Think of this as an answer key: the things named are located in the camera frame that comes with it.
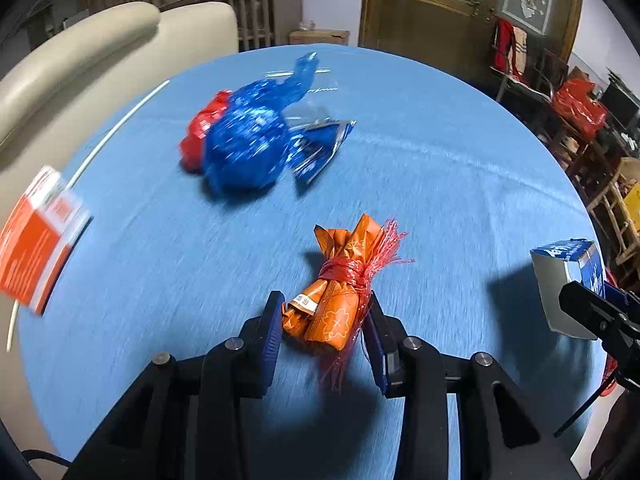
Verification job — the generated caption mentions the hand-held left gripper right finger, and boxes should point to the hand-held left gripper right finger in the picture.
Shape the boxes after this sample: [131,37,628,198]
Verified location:
[362,297,583,480]

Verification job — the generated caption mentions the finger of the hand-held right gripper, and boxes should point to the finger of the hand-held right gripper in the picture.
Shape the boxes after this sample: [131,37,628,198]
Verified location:
[558,280,640,391]
[604,282,640,311]

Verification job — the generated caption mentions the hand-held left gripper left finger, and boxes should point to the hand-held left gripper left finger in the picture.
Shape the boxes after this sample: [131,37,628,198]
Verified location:
[65,290,287,480]

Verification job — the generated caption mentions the blue toothpaste box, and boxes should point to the blue toothpaste box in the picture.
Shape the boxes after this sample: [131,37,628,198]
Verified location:
[530,239,608,341]

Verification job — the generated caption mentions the orange wrapper bundle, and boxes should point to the orange wrapper bundle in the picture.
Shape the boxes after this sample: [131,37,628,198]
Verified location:
[281,212,416,396]

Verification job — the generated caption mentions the blue foil snack packet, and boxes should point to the blue foil snack packet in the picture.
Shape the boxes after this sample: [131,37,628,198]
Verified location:
[265,70,357,185]

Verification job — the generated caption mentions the blue plastic bag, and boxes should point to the blue plastic bag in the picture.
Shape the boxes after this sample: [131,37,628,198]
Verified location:
[202,52,321,196]

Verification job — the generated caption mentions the red plastic bag ball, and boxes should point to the red plastic bag ball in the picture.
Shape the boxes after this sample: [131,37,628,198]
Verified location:
[180,90,233,173]

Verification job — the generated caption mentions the rattan chair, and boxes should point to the rattan chair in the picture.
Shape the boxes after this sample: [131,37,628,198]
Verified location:
[585,157,640,271]

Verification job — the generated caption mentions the yellow box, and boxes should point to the yellow box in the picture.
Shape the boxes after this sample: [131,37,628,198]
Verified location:
[622,182,640,221]

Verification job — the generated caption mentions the blue tablecloth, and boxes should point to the blue tablecloth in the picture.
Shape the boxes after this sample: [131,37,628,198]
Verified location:
[20,45,606,480]

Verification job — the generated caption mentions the large red plastic bag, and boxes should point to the large red plastic bag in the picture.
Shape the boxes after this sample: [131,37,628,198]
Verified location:
[550,77,608,141]

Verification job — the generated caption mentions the black monitor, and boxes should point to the black monitor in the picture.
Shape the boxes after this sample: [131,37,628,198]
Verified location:
[600,67,640,131]

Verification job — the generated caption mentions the black metal chair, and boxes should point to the black metal chair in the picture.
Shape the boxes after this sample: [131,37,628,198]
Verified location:
[489,17,551,106]

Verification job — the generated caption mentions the orange box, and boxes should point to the orange box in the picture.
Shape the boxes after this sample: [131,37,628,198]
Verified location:
[0,165,93,317]

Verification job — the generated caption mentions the thin white rod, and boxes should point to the thin white rod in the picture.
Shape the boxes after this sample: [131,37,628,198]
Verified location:
[6,80,171,353]

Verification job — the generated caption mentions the beige striped scarf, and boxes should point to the beige striped scarf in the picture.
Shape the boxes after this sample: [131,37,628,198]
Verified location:
[512,27,528,78]

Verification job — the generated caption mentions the red garment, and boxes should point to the red garment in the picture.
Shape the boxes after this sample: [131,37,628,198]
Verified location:
[494,19,516,71]

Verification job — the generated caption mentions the small cardboard box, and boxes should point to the small cardboard box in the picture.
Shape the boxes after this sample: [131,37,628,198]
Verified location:
[289,29,351,47]

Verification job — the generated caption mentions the wooden crib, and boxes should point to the wooden crib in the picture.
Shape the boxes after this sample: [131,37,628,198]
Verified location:
[160,0,306,53]

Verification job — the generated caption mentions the brown wooden door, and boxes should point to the brown wooden door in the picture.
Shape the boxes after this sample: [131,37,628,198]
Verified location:
[359,0,585,91]

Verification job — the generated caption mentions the beige sofa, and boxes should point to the beige sofa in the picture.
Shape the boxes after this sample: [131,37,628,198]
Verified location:
[0,1,240,461]

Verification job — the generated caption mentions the black cable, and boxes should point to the black cable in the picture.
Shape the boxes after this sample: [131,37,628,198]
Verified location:
[554,380,616,436]
[20,450,71,466]

